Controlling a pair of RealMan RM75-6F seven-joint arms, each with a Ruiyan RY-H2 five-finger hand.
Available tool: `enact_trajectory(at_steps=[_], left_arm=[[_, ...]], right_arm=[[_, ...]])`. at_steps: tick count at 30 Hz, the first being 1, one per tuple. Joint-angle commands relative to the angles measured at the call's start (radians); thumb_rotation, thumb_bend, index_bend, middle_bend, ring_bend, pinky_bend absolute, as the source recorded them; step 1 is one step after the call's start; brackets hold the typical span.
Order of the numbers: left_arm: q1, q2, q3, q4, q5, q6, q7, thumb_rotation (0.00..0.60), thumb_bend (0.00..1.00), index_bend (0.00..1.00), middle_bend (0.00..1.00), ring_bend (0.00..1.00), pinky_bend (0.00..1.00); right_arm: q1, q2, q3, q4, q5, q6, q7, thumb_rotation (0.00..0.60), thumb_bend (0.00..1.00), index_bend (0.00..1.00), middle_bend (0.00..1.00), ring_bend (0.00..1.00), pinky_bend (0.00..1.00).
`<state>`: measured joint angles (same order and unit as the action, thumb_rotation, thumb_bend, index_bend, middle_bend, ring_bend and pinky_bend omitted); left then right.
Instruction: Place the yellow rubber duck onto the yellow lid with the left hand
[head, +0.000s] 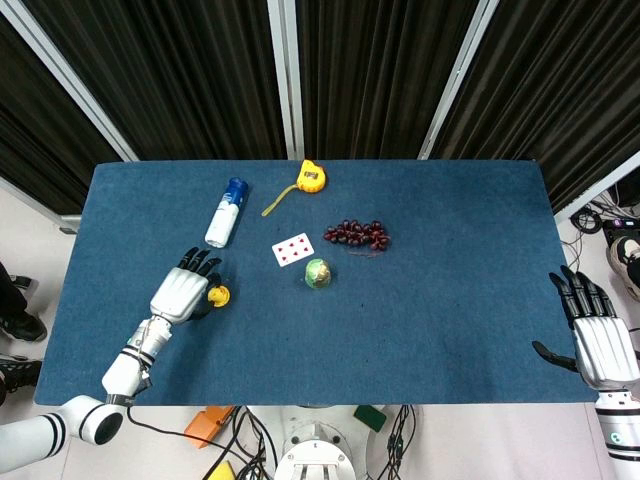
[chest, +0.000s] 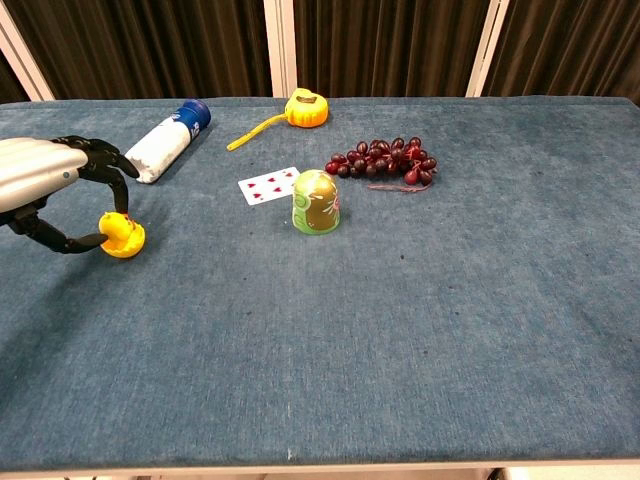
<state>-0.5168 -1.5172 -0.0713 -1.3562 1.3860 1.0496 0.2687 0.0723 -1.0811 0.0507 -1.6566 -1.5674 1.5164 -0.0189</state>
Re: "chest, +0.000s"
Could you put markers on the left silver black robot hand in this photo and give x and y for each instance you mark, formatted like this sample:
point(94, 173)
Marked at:
point(35, 170)

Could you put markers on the small yellow rubber duck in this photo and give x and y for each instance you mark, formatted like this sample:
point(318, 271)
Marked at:
point(116, 227)

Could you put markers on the hearts playing card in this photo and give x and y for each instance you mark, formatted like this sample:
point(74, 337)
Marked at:
point(267, 185)

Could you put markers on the black pleated curtain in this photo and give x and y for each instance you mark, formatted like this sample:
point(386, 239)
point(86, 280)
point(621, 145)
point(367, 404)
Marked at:
point(570, 47)
point(150, 45)
point(385, 45)
point(10, 82)

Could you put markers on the small yellow round dish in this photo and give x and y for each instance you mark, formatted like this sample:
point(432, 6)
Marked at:
point(131, 246)

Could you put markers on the white bottle with blue cap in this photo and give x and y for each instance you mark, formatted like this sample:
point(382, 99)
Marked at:
point(167, 142)

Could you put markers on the yellow tape measure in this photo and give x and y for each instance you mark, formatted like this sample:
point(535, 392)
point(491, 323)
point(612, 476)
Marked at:
point(306, 111)

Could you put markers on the green gold nesting doll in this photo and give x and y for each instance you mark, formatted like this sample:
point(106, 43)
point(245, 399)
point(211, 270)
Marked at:
point(316, 202)

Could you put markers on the blue table cloth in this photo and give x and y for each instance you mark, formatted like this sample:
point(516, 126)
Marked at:
point(350, 310)

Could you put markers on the red plastic grape bunch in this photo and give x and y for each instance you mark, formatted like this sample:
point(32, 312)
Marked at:
point(390, 159)

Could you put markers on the white metal frame post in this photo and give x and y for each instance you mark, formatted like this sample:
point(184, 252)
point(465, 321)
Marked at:
point(487, 47)
point(280, 47)
point(25, 57)

